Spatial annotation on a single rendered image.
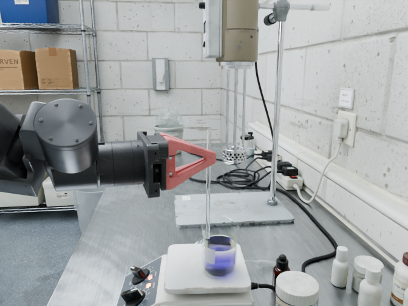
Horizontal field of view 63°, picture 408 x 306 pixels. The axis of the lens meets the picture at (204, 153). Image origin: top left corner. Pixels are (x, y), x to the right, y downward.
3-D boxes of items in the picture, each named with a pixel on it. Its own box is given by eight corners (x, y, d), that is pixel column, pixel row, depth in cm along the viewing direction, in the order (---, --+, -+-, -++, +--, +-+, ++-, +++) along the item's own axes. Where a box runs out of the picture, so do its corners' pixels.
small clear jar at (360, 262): (367, 300, 55) (371, 272, 54) (345, 285, 59) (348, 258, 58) (386, 292, 57) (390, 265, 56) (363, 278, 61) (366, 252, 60)
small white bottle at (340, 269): (333, 287, 58) (336, 251, 57) (329, 278, 61) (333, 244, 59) (348, 288, 58) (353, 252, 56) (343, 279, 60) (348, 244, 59)
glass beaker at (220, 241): (237, 285, 45) (238, 231, 44) (198, 282, 46) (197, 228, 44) (238, 261, 51) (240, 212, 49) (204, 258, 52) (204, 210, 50)
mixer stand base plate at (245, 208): (176, 228, 80) (176, 224, 80) (173, 198, 99) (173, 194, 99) (295, 222, 83) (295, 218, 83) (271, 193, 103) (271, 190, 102)
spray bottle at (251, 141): (246, 155, 149) (247, 132, 146) (246, 153, 152) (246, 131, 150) (255, 156, 148) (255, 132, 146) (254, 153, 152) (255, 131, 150)
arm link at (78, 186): (50, 158, 43) (49, 199, 41) (39, 130, 37) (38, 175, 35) (105, 155, 45) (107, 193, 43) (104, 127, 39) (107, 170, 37)
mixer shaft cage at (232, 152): (223, 163, 85) (225, 62, 79) (219, 156, 91) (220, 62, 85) (249, 163, 85) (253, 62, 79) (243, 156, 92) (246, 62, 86)
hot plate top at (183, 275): (163, 295, 44) (163, 289, 44) (168, 248, 56) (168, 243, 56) (252, 292, 45) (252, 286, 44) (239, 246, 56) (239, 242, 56)
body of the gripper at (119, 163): (150, 130, 47) (95, 132, 45) (163, 144, 38) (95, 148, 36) (151, 173, 49) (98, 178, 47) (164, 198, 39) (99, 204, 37)
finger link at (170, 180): (205, 127, 49) (141, 130, 47) (221, 136, 43) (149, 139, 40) (204, 171, 51) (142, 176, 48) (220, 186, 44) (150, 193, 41)
